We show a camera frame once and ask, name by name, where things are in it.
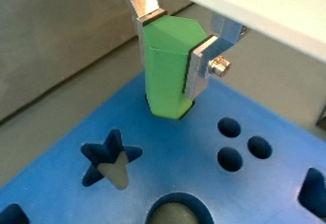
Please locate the blue shape sorter board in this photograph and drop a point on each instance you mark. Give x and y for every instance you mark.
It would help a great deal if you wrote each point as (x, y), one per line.
(232, 161)

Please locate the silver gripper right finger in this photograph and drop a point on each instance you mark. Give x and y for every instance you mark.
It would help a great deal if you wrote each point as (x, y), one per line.
(206, 60)

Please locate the grey left side panel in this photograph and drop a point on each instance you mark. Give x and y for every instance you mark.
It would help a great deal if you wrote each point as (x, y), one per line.
(51, 38)

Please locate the dark grey curved block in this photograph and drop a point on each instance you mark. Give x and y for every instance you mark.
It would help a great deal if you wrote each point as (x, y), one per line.
(321, 120)

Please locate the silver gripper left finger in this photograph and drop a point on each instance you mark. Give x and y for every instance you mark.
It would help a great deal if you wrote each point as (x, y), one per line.
(145, 11)

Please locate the green hexagonal prism block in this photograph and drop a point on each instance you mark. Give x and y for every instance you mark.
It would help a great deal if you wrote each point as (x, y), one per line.
(169, 39)

